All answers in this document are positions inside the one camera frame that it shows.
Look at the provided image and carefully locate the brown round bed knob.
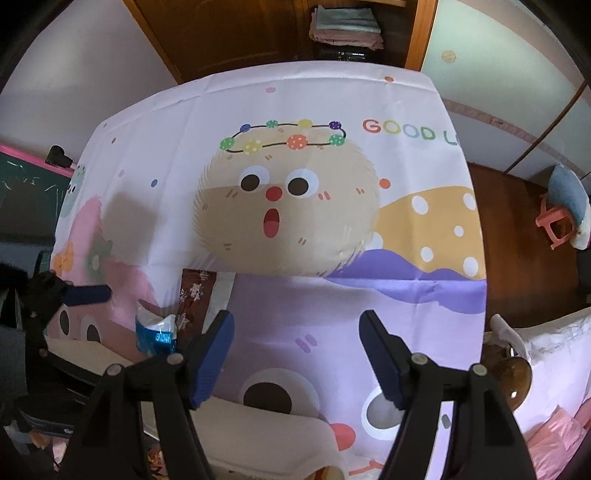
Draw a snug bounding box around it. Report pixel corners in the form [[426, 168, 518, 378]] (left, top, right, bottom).
[[489, 355, 533, 409]]

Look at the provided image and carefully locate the black chalkboard knob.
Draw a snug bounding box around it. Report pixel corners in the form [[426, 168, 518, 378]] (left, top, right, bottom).
[[45, 145, 75, 168]]

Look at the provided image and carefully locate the green chalkboard pink frame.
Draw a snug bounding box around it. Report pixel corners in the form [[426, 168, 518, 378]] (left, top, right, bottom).
[[0, 144, 77, 241]]

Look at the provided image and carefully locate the pink plastic stool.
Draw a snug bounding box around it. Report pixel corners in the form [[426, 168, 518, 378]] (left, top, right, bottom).
[[536, 194, 578, 250]]

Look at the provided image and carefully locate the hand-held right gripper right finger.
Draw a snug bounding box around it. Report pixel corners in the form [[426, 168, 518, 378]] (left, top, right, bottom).
[[359, 310, 539, 480]]

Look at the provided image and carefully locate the pink folded cloth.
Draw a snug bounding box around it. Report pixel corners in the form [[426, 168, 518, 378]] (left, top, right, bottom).
[[310, 21, 384, 49]]

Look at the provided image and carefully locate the cartoon printed tablecloth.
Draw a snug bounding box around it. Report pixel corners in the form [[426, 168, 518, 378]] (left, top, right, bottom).
[[48, 60, 490, 480]]

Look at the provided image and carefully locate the wooden door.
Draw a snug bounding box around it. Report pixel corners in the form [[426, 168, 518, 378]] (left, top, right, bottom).
[[122, 0, 319, 86]]

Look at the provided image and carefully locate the blue and white cushion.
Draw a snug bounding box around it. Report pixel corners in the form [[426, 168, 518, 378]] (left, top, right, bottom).
[[549, 164, 591, 252]]

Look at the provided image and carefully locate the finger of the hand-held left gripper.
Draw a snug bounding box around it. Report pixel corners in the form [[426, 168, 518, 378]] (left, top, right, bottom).
[[23, 271, 112, 324]]

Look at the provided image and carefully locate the pink blanket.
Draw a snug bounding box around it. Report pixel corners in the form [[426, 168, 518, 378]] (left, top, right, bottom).
[[522, 406, 587, 480]]

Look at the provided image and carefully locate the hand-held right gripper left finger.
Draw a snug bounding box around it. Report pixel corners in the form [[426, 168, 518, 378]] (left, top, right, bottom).
[[60, 309, 236, 480]]

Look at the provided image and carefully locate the white plastic tray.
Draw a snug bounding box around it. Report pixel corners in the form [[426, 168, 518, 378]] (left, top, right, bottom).
[[44, 337, 340, 480]]

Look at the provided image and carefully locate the white pillow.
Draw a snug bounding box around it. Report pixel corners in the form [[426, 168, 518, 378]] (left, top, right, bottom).
[[489, 307, 591, 430]]

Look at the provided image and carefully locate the blue snack packet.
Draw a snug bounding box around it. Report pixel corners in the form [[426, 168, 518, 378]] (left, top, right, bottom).
[[135, 311, 178, 356]]

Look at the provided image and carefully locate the wooden corner shelf unit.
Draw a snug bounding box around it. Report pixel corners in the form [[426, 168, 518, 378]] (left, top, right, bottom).
[[277, 0, 439, 72]]

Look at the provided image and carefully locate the pale blue floral wardrobe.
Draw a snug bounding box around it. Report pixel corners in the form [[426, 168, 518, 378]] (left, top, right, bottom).
[[420, 0, 591, 181]]

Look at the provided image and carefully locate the brown and white snack packet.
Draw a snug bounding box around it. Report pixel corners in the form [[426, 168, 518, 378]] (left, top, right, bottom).
[[178, 268, 237, 352]]

